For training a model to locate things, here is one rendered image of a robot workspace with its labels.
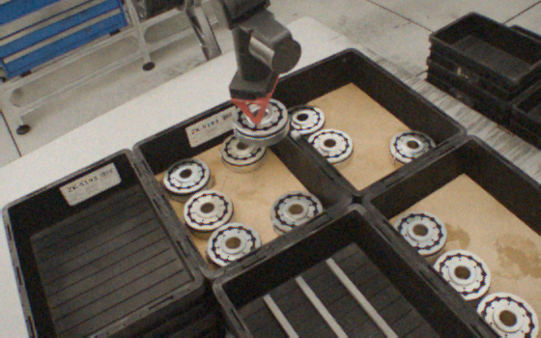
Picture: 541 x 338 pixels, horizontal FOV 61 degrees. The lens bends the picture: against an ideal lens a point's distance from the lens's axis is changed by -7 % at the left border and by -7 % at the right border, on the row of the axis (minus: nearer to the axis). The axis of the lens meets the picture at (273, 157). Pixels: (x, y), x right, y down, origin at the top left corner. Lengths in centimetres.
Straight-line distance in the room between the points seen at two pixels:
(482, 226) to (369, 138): 33
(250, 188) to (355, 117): 32
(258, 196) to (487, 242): 47
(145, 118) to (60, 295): 68
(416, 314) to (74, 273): 66
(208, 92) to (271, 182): 57
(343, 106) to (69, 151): 81
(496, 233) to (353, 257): 29
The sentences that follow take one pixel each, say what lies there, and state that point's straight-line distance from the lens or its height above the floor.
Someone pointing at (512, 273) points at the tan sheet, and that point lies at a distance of 97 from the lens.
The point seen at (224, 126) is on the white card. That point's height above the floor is 88.
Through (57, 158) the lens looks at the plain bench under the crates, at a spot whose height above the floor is 70.
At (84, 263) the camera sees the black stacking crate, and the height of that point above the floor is 83.
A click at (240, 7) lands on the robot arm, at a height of 128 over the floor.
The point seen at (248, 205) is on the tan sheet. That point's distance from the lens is 102.
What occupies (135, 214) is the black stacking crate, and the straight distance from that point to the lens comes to 108.
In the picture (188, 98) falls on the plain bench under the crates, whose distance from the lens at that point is 154.
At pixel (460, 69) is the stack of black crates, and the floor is 52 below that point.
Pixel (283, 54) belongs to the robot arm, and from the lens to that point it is 72.
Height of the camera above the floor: 161
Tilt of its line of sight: 45 degrees down
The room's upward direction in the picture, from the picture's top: 8 degrees counter-clockwise
